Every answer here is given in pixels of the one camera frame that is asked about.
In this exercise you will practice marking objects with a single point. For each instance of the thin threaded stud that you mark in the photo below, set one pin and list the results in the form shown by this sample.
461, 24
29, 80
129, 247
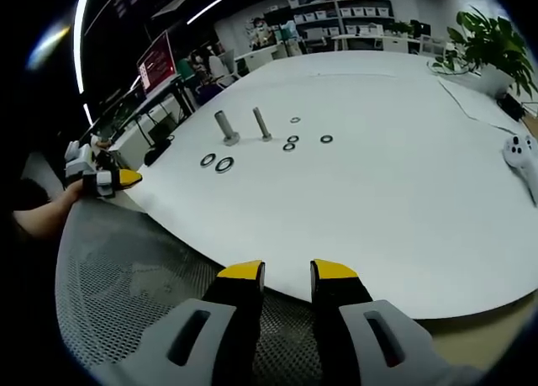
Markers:
261, 125

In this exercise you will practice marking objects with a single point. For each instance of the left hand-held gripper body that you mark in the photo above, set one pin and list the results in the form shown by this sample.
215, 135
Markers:
79, 163

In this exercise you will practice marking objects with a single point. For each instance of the grey mesh chair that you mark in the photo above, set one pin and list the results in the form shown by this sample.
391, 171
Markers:
126, 285

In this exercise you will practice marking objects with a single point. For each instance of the person's left hand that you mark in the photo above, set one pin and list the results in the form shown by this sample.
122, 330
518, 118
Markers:
75, 191

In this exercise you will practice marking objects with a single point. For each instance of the white game controller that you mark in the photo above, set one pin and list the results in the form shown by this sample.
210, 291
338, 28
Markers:
519, 154

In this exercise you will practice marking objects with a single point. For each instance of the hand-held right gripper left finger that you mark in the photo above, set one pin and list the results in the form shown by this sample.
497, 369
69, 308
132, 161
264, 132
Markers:
218, 327

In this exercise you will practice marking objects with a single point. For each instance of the white storage shelf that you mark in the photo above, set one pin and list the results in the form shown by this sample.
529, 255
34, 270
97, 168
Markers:
344, 12

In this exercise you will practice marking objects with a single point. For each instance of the large metal washer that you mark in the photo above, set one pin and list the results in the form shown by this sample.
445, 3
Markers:
217, 166
202, 161

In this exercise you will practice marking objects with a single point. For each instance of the red screen monitor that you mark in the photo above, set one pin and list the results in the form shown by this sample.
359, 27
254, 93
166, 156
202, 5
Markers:
157, 62

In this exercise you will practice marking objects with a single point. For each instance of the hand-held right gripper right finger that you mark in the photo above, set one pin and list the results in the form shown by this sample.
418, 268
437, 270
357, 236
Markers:
361, 331

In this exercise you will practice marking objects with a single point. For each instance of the small thin metal washer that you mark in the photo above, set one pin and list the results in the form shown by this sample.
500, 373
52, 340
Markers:
292, 120

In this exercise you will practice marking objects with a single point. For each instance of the green potted plant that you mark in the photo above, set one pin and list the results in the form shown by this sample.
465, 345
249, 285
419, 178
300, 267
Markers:
500, 41

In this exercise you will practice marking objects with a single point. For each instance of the white office chair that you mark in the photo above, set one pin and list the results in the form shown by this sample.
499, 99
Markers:
227, 64

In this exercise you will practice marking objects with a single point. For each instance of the thick threaded stud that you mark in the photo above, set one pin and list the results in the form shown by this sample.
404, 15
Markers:
225, 127

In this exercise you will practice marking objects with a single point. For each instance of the black box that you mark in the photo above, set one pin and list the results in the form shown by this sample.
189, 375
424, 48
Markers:
510, 106

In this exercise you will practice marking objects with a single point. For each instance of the white plant pot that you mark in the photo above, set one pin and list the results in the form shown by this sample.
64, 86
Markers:
498, 81

